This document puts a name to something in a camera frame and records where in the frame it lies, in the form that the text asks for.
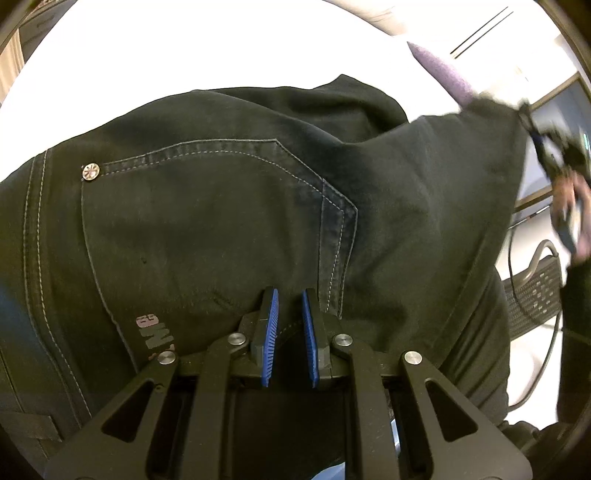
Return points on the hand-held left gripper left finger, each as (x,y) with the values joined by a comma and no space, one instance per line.
(270,332)

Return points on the beige curtain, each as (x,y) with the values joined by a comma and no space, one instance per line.
(10,64)

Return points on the grey mesh chair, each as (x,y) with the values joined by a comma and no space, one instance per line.
(535,295)

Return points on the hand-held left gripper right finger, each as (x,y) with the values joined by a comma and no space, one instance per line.
(309,332)

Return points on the purple pillow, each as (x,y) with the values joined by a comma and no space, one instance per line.
(443,74)

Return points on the black denim pants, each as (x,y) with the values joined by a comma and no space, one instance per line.
(207,207)

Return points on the person's right hand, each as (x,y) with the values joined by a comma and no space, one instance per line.
(575,207)

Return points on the white wardrobe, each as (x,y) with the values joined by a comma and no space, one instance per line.
(508,60)

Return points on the person's right forearm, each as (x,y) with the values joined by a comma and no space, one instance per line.
(575,346)

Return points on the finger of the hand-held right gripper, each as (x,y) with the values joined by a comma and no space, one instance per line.
(538,138)

